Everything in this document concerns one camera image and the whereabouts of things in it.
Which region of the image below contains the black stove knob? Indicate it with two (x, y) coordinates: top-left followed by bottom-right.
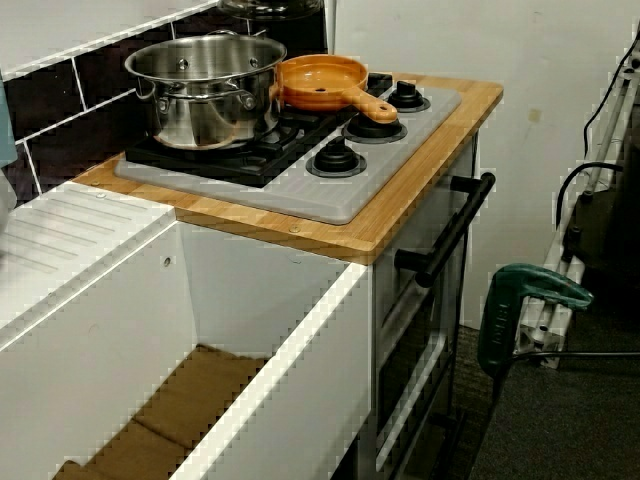
(305, 137), (368, 179)
(387, 80), (431, 114)
(342, 112), (407, 144)

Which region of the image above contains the black burner grate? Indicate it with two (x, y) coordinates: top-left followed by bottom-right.
(124, 69), (395, 190)

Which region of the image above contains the white metal tripod frame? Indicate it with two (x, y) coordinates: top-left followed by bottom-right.
(519, 69), (640, 371)

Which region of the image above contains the teal box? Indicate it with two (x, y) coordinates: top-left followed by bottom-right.
(0, 79), (20, 169)

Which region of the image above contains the grey stove top plate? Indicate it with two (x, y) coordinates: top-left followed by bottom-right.
(114, 82), (464, 226)

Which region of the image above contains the black equipment box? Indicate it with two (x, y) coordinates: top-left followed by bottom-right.
(562, 134), (640, 311)

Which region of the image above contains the stainless steel pot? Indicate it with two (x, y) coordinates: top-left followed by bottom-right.
(123, 30), (290, 150)

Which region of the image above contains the green clamp tool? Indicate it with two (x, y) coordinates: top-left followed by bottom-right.
(477, 263), (596, 374)

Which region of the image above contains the orange pan with handle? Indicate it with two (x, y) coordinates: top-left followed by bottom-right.
(276, 54), (399, 124)

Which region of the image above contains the wooden stove countertop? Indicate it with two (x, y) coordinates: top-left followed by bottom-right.
(73, 73), (504, 266)

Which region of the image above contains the thin black hanging cable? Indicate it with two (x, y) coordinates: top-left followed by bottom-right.
(583, 34), (640, 156)

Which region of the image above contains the white sink basin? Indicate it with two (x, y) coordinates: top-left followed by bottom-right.
(0, 182), (374, 480)

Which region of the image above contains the dark tile backsplash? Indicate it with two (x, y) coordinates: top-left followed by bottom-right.
(0, 0), (329, 209)

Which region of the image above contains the thick black looped cable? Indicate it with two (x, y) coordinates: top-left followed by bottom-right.
(556, 160), (626, 231)

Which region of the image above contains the brown glass lid yellow knob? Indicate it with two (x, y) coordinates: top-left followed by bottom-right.
(217, 0), (324, 22)

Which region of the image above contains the white kitchen back panel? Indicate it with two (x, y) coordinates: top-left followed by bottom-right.
(0, 0), (221, 82)

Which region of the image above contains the white oven door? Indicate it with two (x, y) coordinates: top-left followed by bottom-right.
(372, 134), (482, 476)

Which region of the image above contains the black oven door handle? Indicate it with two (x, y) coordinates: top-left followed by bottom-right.
(394, 172), (497, 289)

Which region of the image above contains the brown cardboard sheet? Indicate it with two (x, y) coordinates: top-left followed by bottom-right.
(52, 344), (271, 480)

